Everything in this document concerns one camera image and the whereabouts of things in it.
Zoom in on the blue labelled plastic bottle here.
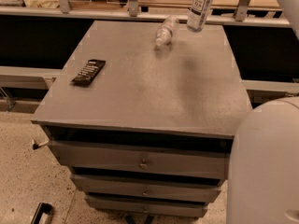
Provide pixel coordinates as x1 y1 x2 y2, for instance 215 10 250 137
187 0 213 33

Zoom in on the clear lying water bottle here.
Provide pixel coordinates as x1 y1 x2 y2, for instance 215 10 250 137
155 16 179 47

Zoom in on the top grey drawer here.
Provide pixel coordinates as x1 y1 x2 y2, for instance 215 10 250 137
50 141 228 179

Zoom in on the grey metal rail frame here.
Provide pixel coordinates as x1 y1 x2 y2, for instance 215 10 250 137
0 0 292 29

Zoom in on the grey drawer cabinet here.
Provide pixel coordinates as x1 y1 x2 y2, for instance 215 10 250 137
33 21 251 208

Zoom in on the middle grey drawer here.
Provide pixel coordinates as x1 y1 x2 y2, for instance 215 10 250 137
71 175 221 203

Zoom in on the grey drawer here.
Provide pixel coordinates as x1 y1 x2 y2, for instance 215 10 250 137
50 141 228 179
85 195 207 217
71 175 221 203

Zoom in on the black bar left floor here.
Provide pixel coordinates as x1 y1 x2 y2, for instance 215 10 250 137
30 203 53 224

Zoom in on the bottom grey drawer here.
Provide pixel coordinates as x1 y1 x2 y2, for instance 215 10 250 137
85 195 207 217

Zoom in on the black remote control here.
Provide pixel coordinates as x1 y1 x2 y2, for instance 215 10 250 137
72 59 106 86

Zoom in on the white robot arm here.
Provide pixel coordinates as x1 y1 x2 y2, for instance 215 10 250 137
187 0 299 224

